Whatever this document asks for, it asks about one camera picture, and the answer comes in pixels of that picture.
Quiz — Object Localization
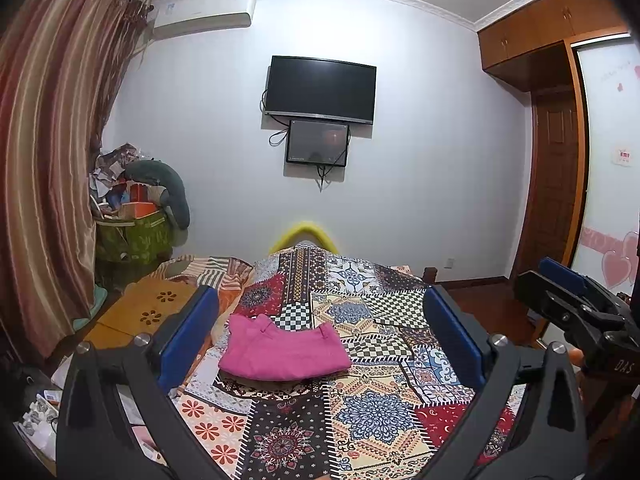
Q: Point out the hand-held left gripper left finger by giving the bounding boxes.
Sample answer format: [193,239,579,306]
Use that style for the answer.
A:
[56,285,236,480]

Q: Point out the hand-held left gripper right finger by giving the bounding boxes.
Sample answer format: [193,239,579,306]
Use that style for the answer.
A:
[417,284,588,480]

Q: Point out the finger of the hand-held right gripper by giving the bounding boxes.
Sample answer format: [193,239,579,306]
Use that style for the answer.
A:
[539,257,628,312]
[515,270,608,346]

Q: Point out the pink pants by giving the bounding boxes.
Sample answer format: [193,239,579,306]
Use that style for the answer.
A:
[218,314,352,381]

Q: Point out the wooden folding lap tray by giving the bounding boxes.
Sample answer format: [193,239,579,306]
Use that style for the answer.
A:
[82,276,201,351]

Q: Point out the striped bedsheet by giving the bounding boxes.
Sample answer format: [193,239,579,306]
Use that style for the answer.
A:
[150,255,253,311]

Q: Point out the white wardrobe sliding door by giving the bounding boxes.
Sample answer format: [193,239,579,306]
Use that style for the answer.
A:
[570,35,640,301]

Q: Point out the patchwork printed blanket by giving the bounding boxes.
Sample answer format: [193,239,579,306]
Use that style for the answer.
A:
[172,244,526,480]

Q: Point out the orange cardboard box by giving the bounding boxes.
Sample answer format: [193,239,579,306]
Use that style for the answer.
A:
[122,202,161,219]

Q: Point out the yellow foam tube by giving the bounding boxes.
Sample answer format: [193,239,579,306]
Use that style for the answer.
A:
[269,220,338,256]

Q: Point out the pile of papers and bags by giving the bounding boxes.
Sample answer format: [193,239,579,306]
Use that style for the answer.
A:
[90,144,142,211]

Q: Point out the striped brown curtain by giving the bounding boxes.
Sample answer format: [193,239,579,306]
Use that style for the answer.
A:
[0,0,152,361]

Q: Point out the wooden overhead cabinet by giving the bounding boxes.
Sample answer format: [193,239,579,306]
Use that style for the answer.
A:
[477,0,633,92]

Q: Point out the white air conditioner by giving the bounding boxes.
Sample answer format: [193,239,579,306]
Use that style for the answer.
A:
[150,0,257,41]

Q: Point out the small black wall monitor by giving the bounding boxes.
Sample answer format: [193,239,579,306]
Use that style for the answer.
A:
[285,119,350,167]

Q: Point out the black wall television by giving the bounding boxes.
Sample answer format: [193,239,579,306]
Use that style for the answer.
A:
[264,56,377,125]

